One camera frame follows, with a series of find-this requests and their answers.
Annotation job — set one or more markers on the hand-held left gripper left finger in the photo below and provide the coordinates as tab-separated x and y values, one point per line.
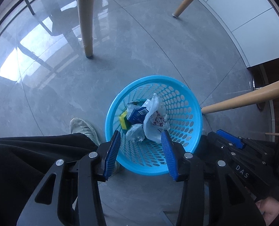
111	155

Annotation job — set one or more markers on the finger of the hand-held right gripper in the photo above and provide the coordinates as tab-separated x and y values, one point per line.
224	149
231	138

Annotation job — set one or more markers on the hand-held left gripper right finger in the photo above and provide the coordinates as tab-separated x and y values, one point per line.
170	155

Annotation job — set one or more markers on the translucent plastic bag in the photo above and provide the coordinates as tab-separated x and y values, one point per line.
135	133

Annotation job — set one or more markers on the yellow sponge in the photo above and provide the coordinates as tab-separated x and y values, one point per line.
123	122

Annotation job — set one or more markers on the white plastic bag red print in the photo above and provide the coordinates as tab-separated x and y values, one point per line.
151	122

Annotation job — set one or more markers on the blue plastic mesh basket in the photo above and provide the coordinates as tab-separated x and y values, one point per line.
184	113

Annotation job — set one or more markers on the blue printed packet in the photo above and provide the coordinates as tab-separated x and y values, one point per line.
137	114

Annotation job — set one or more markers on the person's right hand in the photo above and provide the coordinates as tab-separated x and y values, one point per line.
270	210

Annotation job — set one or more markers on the pale canvas shoe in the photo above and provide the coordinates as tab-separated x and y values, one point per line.
83	128

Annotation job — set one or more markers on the dark wooden cabinet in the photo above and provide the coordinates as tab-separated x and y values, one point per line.
271	73

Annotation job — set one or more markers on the white kitchen counter cabinet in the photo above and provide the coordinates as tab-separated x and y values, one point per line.
247	16

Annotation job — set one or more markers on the round white table wooden legs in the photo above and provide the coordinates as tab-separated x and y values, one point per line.
85	16

